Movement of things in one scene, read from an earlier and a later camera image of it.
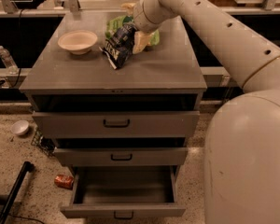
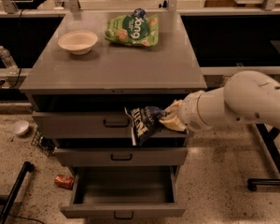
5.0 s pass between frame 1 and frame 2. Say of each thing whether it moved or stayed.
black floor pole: stayed
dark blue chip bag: moved
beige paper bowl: stayed
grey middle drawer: stayed
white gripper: moved
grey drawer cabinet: stayed
